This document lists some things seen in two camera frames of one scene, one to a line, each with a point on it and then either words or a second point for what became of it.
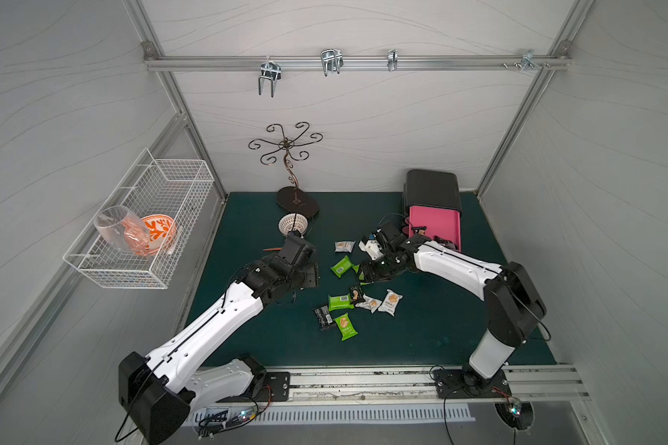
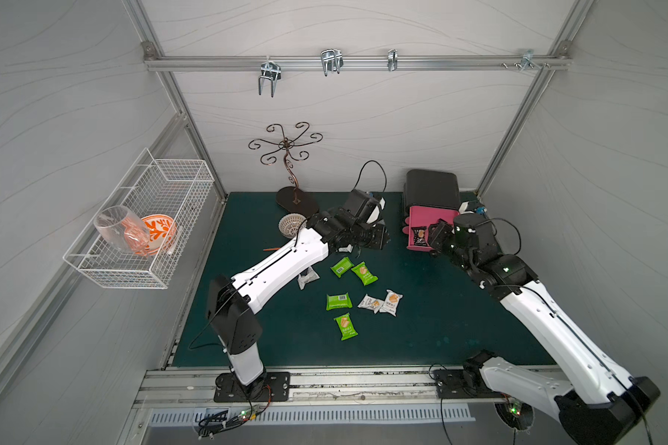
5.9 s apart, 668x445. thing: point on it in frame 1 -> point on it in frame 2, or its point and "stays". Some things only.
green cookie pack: [341, 267] stays
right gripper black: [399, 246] -> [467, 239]
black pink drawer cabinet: [432, 201] stays
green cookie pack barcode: [340, 302] stays
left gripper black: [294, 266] -> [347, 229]
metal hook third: [392, 59] stays
